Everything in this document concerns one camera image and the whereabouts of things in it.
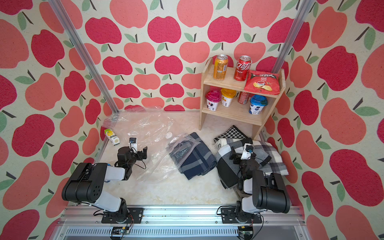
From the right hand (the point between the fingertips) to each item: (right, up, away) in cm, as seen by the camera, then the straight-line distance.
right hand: (242, 151), depth 88 cm
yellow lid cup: (-9, +34, 0) cm, 35 cm away
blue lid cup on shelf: (+8, +28, -4) cm, 30 cm away
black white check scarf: (-9, -11, -6) cm, 15 cm away
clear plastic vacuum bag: (-62, +12, +22) cm, 67 cm away
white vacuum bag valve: (-46, +8, +15) cm, 49 cm away
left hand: (-63, +1, +7) cm, 64 cm away
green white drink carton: (-85, +8, +12) cm, 86 cm away
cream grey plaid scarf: (+17, -8, -6) cm, 19 cm away
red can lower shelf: (+2, +33, +5) cm, 34 cm away
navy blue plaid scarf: (-30, -5, +4) cm, 31 cm away
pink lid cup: (-18, +32, -2) cm, 36 cm away
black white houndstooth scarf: (-2, +10, +16) cm, 19 cm away
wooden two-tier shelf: (-1, +23, +6) cm, 24 cm away
